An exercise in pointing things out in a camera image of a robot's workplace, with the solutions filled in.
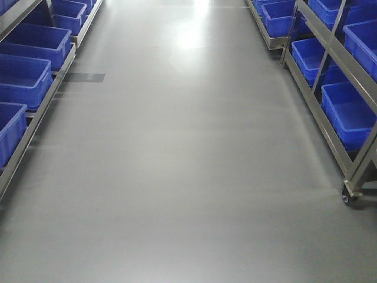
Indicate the blue bin right upper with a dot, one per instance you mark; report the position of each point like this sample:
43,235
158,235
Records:
360,41

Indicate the right steel flow rack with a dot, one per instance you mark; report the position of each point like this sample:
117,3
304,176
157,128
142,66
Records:
331,54

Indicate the left steel flow rack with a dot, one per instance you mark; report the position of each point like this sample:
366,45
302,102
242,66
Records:
14,13

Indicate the blue bin left nearest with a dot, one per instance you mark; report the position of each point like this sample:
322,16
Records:
13,127

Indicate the blue bin right nearest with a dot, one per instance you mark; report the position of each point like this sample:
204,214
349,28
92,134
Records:
348,113

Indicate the steel flow rack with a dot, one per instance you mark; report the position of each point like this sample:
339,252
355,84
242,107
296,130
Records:
331,54
14,13

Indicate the blue bin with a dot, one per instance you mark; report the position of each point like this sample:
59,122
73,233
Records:
25,80
13,127
277,18
69,15
37,41
360,41
348,113
308,55

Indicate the far right steel rack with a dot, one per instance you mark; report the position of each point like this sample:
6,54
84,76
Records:
256,12

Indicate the blue bin far right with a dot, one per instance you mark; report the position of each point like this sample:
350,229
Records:
277,18

